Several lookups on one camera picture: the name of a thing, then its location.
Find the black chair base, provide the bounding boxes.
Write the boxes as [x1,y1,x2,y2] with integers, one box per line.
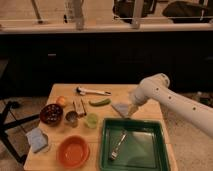
[0,101,39,164]

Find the metal fork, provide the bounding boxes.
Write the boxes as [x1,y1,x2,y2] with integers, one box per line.
[110,131,127,161]

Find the grey blue towel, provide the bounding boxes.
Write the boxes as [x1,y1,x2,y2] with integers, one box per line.
[111,103,129,118]

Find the wooden brown block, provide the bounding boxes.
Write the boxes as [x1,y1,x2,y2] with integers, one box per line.
[73,99,86,117]

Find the green plastic tray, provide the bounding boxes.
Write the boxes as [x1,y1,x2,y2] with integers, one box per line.
[99,118,171,171]

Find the orange bowl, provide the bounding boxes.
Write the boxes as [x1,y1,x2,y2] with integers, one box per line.
[56,135,90,169]

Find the small metal cup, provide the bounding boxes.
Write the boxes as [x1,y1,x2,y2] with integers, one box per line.
[65,111,78,128]

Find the light green cup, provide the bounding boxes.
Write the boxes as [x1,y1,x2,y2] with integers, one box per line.
[85,113,98,129]

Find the dark red colander bowl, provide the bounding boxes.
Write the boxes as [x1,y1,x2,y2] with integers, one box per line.
[39,103,63,126]

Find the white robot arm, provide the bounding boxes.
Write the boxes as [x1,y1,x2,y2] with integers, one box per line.
[130,73,213,138]

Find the blue sponge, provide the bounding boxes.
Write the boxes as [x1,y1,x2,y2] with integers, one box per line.
[26,128,48,153]

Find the green pepper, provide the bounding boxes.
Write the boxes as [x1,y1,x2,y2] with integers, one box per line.
[89,98,111,107]

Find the orange fruit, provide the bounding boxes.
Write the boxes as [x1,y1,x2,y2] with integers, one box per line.
[56,96,67,107]

